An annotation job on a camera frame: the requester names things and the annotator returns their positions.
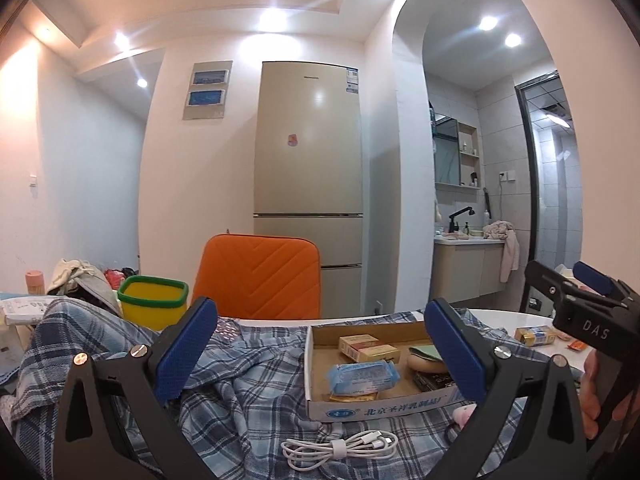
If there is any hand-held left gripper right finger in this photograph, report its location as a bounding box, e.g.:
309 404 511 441
423 297 588 480

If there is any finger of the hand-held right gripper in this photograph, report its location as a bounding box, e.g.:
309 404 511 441
523 260 583 319
573 261 626 303

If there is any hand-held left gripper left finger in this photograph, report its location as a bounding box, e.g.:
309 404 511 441
52 296 219 480

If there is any green cloth pouch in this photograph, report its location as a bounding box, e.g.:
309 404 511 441
408 343 444 362

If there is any beige round sponge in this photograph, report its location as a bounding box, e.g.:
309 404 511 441
405 352 449 374

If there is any black small box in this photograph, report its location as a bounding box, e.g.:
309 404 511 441
412 370 459 392

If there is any red cigarette pack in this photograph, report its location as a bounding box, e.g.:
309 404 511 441
350 343 402 364

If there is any blue tissue pack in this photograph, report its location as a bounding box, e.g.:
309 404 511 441
327 361 402 397

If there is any cream cardboard packet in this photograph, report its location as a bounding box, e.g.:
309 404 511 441
338 334 383 356

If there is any shallow cardboard box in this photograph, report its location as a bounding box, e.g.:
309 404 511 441
303 319 463 422

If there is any person's right hand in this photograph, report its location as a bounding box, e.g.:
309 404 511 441
582 349 637 441

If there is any silver blister pack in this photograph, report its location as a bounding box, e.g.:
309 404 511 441
214 317 242 342

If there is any beige towel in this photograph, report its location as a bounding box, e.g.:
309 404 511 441
482 219 521 284

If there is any yellow bin with green rim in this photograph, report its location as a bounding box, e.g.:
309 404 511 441
117 275 190 332

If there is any pink plush charm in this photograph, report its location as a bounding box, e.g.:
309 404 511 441
452 404 477 429

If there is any blue plaid cloth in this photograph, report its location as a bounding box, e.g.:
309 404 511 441
9 296 587 480

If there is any beige vanity cabinet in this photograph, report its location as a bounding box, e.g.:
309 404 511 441
432 237 506 307

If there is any orange padded chair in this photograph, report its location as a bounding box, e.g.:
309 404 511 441
192 233 322 320

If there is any black faucet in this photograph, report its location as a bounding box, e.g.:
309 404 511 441
447 205 474 234

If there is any pile of clothes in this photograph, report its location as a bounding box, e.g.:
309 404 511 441
47 258 122 312

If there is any bathroom mirror cabinet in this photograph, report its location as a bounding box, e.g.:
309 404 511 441
431 109 482 189

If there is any white paper bag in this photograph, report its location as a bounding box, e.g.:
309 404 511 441
0 295 57 332

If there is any beige refrigerator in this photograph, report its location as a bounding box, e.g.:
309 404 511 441
252 61 364 319

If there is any black door frame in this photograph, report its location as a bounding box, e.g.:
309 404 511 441
514 66 562 314

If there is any white charging cable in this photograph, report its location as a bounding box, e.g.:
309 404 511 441
281 429 400 461

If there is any grey wall panel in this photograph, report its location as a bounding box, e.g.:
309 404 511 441
181 61 234 121

